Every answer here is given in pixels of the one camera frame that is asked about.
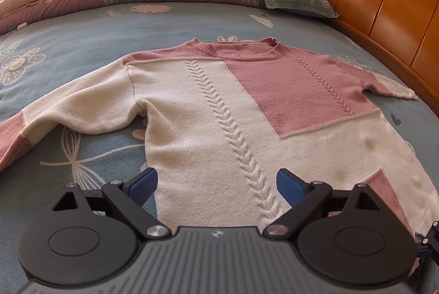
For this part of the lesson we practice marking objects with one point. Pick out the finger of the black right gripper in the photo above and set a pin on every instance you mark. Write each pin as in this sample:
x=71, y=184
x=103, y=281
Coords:
x=428, y=246

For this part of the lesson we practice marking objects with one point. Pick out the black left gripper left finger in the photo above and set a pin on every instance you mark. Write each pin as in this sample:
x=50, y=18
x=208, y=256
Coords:
x=86, y=236

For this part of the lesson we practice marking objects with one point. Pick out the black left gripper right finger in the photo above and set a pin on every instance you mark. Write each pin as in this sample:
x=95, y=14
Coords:
x=348, y=237

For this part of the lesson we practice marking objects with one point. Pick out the pink and cream knit sweater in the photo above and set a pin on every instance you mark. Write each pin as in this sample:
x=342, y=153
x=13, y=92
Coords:
x=224, y=117

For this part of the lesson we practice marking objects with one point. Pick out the blue floral bed sheet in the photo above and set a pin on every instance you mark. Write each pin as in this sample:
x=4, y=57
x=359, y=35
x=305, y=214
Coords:
x=47, y=54

